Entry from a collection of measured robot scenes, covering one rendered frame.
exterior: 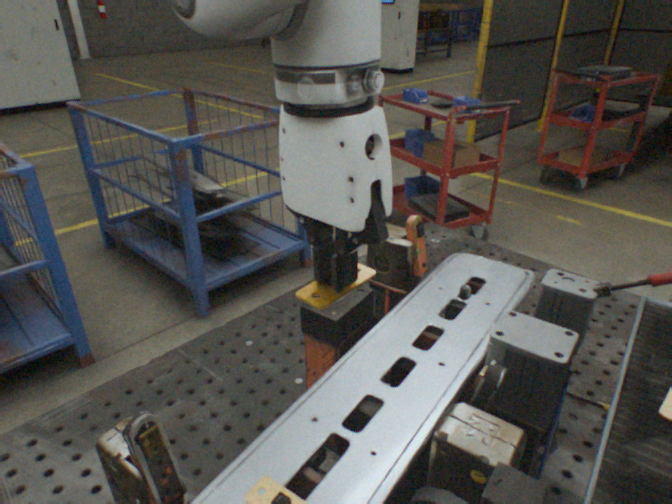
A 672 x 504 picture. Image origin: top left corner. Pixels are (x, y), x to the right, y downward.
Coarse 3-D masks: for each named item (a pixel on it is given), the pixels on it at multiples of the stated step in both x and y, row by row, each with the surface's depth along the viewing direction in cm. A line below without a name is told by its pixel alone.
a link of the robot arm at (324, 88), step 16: (368, 64) 35; (288, 80) 36; (304, 80) 35; (320, 80) 35; (336, 80) 35; (352, 80) 35; (368, 80) 36; (288, 96) 36; (304, 96) 35; (320, 96) 35; (336, 96) 35; (352, 96) 36
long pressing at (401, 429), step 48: (432, 288) 95; (480, 288) 95; (528, 288) 94; (384, 336) 81; (480, 336) 82; (336, 384) 71; (384, 384) 72; (432, 384) 72; (288, 432) 64; (336, 432) 64; (384, 432) 64; (432, 432) 64; (240, 480) 58; (288, 480) 58; (336, 480) 58; (384, 480) 57
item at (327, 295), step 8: (360, 272) 50; (368, 272) 50; (328, 280) 48; (360, 280) 48; (304, 288) 47; (312, 288) 47; (320, 288) 47; (328, 288) 47; (344, 288) 47; (352, 288) 47; (296, 296) 47; (304, 296) 46; (320, 296) 46; (328, 296) 46; (336, 296) 46; (312, 304) 45; (320, 304) 45; (328, 304) 45
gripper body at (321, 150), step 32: (288, 128) 40; (320, 128) 38; (352, 128) 36; (384, 128) 38; (288, 160) 42; (320, 160) 39; (352, 160) 37; (384, 160) 39; (288, 192) 44; (320, 192) 41; (352, 192) 39; (384, 192) 40; (352, 224) 40
